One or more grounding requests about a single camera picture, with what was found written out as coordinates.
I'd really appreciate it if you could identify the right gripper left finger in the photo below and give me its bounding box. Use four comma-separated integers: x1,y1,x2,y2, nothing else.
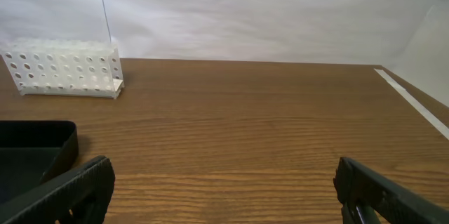
0,155,116,224

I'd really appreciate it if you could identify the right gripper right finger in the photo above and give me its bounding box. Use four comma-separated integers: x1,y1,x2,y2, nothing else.
333,157,449,224

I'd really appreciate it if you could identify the black tray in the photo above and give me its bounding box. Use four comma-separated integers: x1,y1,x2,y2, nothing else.
0,119,79,204

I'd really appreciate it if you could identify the white test tube rack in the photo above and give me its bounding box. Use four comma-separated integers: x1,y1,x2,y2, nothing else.
0,39,125,100

